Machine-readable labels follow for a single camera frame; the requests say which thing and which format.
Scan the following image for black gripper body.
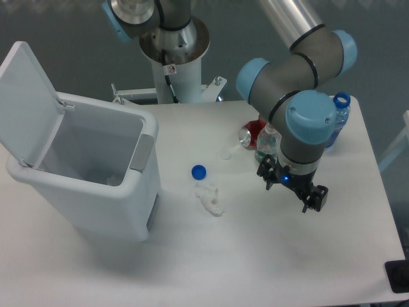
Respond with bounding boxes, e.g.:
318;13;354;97
267;152;320;196

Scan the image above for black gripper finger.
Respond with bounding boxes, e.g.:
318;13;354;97
296;185;328;213
256;154;277;191

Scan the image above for white trash can lid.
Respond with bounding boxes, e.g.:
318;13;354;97
1;41;74;168

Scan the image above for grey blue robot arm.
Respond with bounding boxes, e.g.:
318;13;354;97
102;1;357;211

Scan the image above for crushed red soda can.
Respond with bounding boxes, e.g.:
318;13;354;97
238;118;266;150

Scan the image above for blue bottle cap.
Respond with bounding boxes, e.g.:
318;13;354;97
191;164;207;180

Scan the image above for white trash can body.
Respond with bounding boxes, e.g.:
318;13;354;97
6;93;160;242

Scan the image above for clear green label bottle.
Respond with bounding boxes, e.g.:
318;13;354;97
255;123;281;163

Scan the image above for crumpled white tissue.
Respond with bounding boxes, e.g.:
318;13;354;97
194;181;226;217

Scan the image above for blue plastic bottle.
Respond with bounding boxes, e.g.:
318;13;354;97
325;91;351;150

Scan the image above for black device at edge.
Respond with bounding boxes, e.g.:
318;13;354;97
384;260;408;294

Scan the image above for white frame at right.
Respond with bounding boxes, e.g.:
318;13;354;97
378;110;408;173

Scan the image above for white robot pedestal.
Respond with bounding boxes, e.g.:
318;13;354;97
111;17;228;104

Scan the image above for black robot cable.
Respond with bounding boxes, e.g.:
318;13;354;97
160;48;180;104

